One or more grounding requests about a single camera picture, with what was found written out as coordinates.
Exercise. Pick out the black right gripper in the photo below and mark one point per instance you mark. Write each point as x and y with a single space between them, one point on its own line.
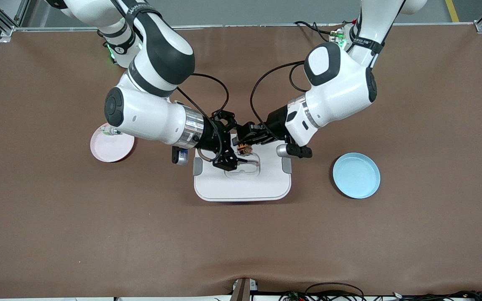
210 137

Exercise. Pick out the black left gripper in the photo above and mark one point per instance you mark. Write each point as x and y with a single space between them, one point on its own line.
275 121

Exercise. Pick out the black and orange switch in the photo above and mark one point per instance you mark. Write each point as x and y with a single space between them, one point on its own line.
245 149

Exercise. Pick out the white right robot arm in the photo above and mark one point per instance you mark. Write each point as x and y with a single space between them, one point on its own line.
149 117

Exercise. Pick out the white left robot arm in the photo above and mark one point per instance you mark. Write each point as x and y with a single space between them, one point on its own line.
337 92

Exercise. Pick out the brown table cover sheet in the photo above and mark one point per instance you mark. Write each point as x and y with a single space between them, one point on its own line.
241 242

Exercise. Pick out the light blue round plate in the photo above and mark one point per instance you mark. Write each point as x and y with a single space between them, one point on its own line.
356 175

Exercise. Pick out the pink round plate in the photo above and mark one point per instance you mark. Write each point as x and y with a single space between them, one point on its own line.
111 148

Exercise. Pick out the silver table edge rail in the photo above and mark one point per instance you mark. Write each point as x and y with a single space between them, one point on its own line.
245 25

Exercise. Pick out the white and green switch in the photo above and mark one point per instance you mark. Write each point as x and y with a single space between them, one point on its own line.
109 131

